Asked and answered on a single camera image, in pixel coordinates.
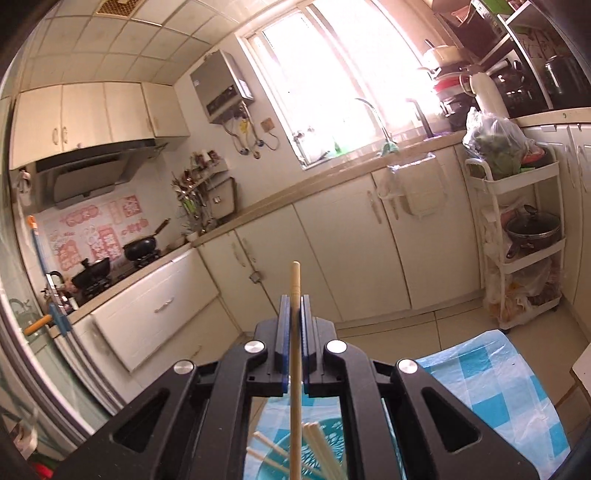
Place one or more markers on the white door bag holder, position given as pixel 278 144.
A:
pixel 422 194

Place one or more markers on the wall power outlet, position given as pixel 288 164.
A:
pixel 266 124

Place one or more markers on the wooden chopstick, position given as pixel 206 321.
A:
pixel 294 286
pixel 272 446
pixel 268 458
pixel 323 450

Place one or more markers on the grey range hood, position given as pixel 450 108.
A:
pixel 87 180

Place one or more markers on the curved metal faucet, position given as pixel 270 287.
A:
pixel 376 115

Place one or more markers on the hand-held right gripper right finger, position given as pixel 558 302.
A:
pixel 305 332

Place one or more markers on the metal shelf rack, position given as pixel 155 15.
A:
pixel 508 32

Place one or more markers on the black stock pot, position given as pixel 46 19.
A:
pixel 565 78

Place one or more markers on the white bench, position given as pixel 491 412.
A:
pixel 584 369

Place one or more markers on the dark lidded pot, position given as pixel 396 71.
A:
pixel 531 230

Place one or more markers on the blue checked plastic tablecloth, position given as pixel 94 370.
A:
pixel 485 378

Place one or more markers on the white thermos jug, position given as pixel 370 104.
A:
pixel 489 97

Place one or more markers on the stack of lidded containers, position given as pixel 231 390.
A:
pixel 445 87

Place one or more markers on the angular dark faucet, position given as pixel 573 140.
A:
pixel 422 115

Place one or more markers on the white trolley rack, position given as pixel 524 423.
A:
pixel 521 177

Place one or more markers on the blue perforated plastic basket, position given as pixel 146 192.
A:
pixel 334 431

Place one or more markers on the silver water heater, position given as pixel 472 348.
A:
pixel 219 87

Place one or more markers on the cream base cabinets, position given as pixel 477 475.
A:
pixel 360 249

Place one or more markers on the wall utensil rack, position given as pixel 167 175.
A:
pixel 189 194

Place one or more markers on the small metal door latch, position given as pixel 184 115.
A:
pixel 255 278

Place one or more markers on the plastic bag of vegetables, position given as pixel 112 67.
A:
pixel 498 147

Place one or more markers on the ceiling vent grille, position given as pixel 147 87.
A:
pixel 117 7

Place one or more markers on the pink wall stickers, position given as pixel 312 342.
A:
pixel 106 240

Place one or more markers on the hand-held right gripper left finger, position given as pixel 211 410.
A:
pixel 286 332

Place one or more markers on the kitchen window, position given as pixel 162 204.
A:
pixel 332 69

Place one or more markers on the cream upper cabinets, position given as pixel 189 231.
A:
pixel 83 115

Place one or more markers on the green bottle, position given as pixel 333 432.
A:
pixel 340 148

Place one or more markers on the sliding glass door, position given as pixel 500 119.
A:
pixel 27 369

